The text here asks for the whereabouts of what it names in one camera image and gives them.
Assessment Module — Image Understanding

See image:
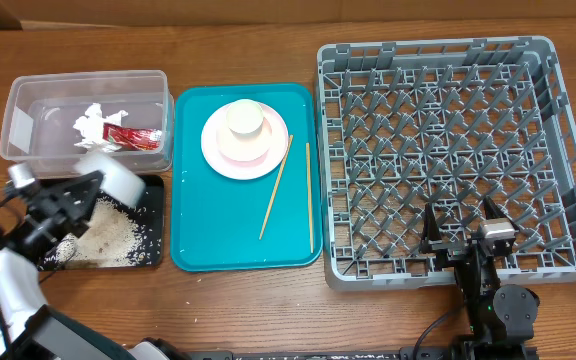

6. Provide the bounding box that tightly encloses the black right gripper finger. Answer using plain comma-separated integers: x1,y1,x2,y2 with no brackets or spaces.
420,203,441,253
482,196,519,231

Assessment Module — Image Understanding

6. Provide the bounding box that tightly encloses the grey small bowl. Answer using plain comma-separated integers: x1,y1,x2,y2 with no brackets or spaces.
74,152,145,208

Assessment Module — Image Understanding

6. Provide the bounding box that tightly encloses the pile of white rice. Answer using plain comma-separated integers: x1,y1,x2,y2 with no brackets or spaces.
42,197,163,269

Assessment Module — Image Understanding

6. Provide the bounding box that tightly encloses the white napkin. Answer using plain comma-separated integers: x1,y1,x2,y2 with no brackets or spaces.
73,103,128,153

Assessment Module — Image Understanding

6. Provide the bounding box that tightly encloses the red snack wrapper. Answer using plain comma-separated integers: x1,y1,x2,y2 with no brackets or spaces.
102,123,162,151

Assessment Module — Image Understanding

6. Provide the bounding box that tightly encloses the white paper cup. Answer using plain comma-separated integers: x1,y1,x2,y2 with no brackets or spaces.
226,99,264,136

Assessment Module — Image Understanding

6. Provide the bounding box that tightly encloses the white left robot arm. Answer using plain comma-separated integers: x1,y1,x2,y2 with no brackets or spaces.
0,165,187,360

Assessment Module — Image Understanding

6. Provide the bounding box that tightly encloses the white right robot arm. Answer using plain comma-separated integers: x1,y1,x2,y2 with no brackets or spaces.
412,197,540,359

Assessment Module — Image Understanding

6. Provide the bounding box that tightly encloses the clear plastic waste bin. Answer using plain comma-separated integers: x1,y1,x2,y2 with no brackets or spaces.
0,70,174,178

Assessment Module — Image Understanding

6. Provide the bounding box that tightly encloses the black rectangular tray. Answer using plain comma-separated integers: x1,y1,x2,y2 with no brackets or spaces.
19,174,166,273

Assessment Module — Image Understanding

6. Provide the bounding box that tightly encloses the grey plastic dish rack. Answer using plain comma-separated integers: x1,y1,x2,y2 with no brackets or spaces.
316,36,576,291

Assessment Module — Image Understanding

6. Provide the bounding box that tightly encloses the right wooden chopstick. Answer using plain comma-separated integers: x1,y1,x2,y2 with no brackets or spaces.
305,142,314,254

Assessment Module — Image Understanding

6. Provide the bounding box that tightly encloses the wooden chopstick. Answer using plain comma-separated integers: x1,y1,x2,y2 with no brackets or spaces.
258,134,294,240
305,142,314,254

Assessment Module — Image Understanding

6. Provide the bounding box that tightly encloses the pink plate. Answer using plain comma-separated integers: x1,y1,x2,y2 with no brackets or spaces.
200,102,290,180

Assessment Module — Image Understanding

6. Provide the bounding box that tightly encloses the teal plastic tray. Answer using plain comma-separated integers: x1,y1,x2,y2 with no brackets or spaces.
169,83,323,272

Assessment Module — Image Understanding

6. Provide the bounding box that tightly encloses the pink bowl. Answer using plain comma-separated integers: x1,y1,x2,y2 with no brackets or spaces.
217,119,272,162

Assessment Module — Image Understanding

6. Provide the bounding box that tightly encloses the left wooden chopstick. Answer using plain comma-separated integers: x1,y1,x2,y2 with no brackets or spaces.
258,134,294,240

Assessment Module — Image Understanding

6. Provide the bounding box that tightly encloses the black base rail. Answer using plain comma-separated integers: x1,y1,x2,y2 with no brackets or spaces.
182,345,539,360

